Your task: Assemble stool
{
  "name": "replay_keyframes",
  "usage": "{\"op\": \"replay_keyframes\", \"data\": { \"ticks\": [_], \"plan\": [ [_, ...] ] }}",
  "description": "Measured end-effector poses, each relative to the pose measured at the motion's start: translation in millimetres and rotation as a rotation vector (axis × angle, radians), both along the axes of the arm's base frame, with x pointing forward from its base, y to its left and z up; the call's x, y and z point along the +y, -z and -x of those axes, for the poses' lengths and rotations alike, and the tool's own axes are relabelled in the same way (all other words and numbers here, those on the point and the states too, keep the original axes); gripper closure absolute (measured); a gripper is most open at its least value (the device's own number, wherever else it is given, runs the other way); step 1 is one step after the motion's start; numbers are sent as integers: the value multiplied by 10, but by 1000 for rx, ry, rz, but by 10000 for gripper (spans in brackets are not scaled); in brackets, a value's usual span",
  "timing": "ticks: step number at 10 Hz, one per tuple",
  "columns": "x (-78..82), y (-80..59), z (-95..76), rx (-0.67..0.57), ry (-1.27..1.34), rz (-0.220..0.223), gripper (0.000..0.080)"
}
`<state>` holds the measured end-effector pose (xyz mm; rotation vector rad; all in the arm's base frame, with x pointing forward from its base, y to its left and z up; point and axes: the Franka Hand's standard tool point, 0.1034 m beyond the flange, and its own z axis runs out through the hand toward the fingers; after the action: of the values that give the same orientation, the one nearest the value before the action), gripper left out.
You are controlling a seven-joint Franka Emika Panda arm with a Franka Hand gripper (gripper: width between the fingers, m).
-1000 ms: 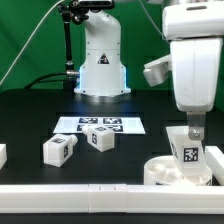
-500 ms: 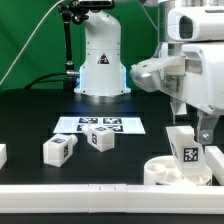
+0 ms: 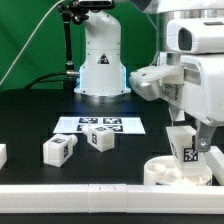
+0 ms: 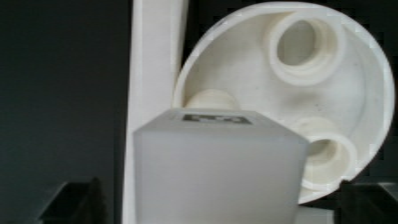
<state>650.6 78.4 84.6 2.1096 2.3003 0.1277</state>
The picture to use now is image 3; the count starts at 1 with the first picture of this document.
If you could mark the white fence bar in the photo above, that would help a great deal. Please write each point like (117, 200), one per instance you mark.
(215, 160)
(3, 155)
(121, 198)

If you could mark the white right fence bar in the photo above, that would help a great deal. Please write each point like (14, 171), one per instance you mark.
(215, 160)

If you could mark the white left fence bar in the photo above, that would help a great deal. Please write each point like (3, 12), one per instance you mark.
(3, 155)

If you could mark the white front fence bar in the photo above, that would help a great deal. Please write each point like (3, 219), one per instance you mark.
(121, 198)

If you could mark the green backdrop curtain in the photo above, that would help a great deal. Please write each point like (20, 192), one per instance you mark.
(32, 40)

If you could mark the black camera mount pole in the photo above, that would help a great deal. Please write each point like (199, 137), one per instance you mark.
(76, 12)

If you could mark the round white stool seat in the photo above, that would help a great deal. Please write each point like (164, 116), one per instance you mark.
(163, 171)

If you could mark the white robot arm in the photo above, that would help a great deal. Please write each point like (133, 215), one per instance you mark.
(184, 27)

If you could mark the paper sheet with markers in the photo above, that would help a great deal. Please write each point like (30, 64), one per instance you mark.
(123, 125)

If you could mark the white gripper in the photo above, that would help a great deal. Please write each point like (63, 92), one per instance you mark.
(194, 86)

